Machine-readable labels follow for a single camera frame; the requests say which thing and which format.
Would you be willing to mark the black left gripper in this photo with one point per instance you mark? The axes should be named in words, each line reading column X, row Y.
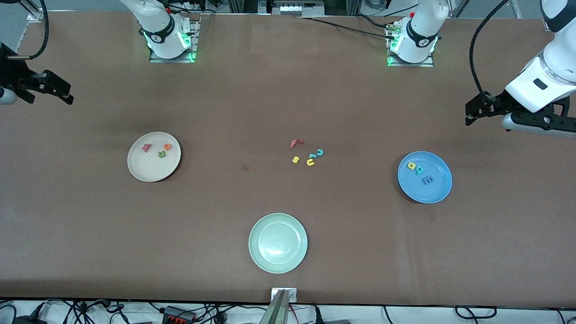
column 496, row 100

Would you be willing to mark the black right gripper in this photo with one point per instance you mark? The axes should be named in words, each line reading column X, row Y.
column 10, row 73

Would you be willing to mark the blue foam letter m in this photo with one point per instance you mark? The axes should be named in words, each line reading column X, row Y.
column 428, row 180

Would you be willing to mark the red foam letter w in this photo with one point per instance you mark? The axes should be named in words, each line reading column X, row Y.
column 146, row 149

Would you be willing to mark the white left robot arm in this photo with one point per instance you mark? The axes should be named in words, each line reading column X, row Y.
column 420, row 31

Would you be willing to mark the blue plate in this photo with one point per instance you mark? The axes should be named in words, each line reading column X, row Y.
column 432, row 193

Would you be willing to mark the beige brown plate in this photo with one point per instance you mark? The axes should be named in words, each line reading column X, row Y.
column 150, row 168

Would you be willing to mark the red foam letter f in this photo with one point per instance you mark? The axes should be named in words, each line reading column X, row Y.
column 294, row 143

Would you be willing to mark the metal connector box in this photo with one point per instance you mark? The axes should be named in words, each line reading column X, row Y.
column 292, row 8

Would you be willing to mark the pale green plate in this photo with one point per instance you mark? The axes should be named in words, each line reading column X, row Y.
column 278, row 243

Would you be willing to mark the red black power strip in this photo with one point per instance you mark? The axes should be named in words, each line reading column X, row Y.
column 177, row 315

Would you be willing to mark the aluminium corner bracket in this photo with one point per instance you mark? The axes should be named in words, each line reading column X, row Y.
column 35, row 15

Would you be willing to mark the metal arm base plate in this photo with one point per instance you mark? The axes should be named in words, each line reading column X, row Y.
column 405, row 65
column 195, row 40

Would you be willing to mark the white post bracket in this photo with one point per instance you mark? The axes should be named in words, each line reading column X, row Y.
column 292, row 295

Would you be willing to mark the aluminium camera post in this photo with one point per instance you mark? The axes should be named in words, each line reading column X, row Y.
column 275, row 310

